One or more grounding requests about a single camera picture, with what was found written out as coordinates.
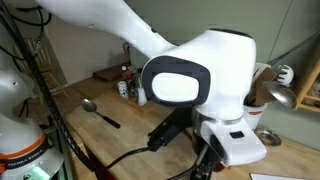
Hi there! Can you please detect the thin grey wall rod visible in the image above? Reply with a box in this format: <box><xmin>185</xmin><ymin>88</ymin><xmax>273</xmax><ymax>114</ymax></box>
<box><xmin>268</xmin><ymin>31</ymin><xmax>320</xmax><ymax>66</ymax></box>

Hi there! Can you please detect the wooden shelf unit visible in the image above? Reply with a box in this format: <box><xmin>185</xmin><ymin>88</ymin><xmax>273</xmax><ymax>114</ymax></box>
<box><xmin>294</xmin><ymin>43</ymin><xmax>320</xmax><ymax>114</ymax></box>

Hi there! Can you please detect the wooden spatula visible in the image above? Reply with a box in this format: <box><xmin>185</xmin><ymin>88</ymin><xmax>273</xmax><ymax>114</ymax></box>
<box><xmin>246</xmin><ymin>67</ymin><xmax>278</xmax><ymax>107</ymax></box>

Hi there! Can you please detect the black table clamp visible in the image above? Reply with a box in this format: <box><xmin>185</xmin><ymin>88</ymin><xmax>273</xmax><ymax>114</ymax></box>
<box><xmin>39</xmin><ymin>114</ymin><xmax>56</xmax><ymax>131</ymax></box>

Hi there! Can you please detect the white dotted shaker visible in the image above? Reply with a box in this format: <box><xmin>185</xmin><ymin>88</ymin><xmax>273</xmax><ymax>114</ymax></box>
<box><xmin>117</xmin><ymin>80</ymin><xmax>130</xmax><ymax>100</ymax></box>

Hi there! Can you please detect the white and black pasta server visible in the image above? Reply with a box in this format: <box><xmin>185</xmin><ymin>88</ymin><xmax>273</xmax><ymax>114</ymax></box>
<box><xmin>273</xmin><ymin>64</ymin><xmax>296</xmax><ymax>88</ymax></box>

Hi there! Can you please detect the white paper sheet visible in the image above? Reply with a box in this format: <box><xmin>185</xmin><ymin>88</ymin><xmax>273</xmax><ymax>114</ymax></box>
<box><xmin>249</xmin><ymin>173</ymin><xmax>308</xmax><ymax>180</ymax></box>

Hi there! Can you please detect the white shaker with metal top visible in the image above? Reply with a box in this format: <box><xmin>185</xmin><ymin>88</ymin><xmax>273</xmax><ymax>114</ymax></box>
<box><xmin>137</xmin><ymin>84</ymin><xmax>148</xmax><ymax>107</ymax></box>

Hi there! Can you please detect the metal ladle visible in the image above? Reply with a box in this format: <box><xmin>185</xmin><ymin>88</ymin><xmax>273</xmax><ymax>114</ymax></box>
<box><xmin>263</xmin><ymin>80</ymin><xmax>298</xmax><ymax>110</ymax></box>

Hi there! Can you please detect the dark wooden board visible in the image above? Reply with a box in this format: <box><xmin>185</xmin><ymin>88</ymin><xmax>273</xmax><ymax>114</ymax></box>
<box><xmin>92</xmin><ymin>63</ymin><xmax>131</xmax><ymax>83</ymax></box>

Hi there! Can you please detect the long wooden spoon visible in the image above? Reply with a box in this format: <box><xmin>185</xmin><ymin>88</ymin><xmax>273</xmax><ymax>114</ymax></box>
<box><xmin>213</xmin><ymin>161</ymin><xmax>226</xmax><ymax>173</ymax></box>

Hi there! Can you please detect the white slotted spatula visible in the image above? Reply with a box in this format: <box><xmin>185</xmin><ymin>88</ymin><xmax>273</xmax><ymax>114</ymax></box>
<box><xmin>254</xmin><ymin>61</ymin><xmax>272</xmax><ymax>78</ymax></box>

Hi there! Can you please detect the small metal dish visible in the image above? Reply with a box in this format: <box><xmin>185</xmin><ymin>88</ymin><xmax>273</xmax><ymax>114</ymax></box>
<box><xmin>253</xmin><ymin>128</ymin><xmax>283</xmax><ymax>148</ymax></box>

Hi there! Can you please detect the metal spoon with black handle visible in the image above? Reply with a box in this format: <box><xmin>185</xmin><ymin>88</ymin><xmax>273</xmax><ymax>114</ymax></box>
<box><xmin>81</xmin><ymin>98</ymin><xmax>122</xmax><ymax>130</ymax></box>

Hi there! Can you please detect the wooden spindle chair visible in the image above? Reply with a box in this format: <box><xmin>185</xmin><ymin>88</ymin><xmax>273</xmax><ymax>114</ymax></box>
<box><xmin>11</xmin><ymin>36</ymin><xmax>69</xmax><ymax>108</ymax></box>

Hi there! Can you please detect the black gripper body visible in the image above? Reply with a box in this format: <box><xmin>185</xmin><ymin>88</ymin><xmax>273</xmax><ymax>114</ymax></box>
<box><xmin>191</xmin><ymin>133</ymin><xmax>223</xmax><ymax>180</ymax></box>

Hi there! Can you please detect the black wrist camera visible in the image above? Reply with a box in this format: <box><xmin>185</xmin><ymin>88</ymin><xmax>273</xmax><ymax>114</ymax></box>
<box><xmin>147</xmin><ymin>107</ymin><xmax>194</xmax><ymax>153</ymax></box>

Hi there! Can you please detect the dark glass spice bottle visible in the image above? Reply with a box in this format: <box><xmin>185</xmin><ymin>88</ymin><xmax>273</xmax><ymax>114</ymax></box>
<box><xmin>129</xmin><ymin>73</ymin><xmax>140</xmax><ymax>97</ymax></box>

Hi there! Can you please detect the wooden tray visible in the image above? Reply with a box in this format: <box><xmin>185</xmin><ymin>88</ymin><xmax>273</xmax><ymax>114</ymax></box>
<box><xmin>112</xmin><ymin>89</ymin><xmax>168</xmax><ymax>113</ymax></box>

